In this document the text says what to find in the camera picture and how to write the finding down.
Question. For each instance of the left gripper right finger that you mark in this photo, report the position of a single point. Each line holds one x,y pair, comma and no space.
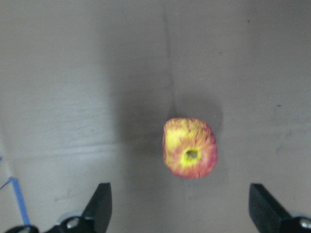
269,216

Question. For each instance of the red yellow streaked apple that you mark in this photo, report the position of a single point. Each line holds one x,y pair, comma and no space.
189,147

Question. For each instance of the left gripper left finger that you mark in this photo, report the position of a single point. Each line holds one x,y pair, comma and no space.
95,217

